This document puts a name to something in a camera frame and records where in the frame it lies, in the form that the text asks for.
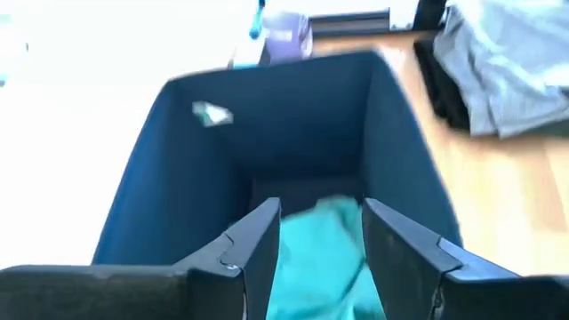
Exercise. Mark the black T-shirt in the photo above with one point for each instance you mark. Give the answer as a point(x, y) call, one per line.
point(444, 93)

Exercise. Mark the spray bottle with blue head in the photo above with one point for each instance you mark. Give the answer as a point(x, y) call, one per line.
point(289, 37)

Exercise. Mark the navy white striped fabric bin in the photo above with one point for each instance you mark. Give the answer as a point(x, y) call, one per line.
point(289, 124)

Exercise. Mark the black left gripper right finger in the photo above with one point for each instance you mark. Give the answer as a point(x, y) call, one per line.
point(444, 289)

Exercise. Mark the black aluminium table frame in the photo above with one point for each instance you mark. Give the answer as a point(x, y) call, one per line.
point(351, 22)

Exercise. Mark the grey patterned garment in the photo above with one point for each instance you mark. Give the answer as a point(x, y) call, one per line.
point(511, 66)

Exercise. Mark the bright green garment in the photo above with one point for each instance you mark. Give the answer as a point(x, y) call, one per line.
point(320, 266)

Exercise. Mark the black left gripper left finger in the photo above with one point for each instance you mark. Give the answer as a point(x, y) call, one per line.
point(133, 293)

